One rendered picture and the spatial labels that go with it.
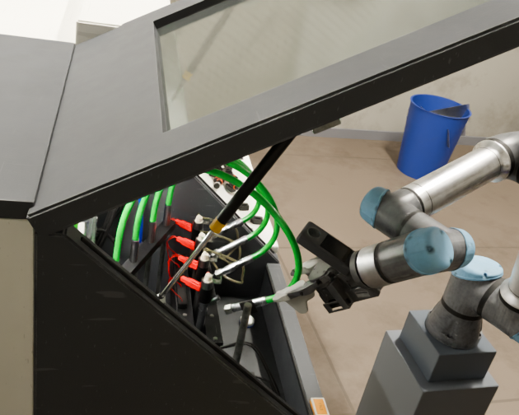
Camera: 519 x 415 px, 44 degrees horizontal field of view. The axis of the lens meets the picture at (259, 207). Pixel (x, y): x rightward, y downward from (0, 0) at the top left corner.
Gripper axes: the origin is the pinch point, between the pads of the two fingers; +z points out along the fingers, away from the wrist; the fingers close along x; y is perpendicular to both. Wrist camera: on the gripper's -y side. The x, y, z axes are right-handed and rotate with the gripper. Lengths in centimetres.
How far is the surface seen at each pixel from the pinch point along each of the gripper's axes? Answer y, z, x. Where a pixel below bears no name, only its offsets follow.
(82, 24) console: -66, 23, 21
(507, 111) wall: 146, 127, 442
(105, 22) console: -63, 21, 24
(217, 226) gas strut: -23.6, -18.9, -20.6
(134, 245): -20.8, 29.4, -1.8
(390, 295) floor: 114, 115, 160
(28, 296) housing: -32, 1, -40
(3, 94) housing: -60, 13, -14
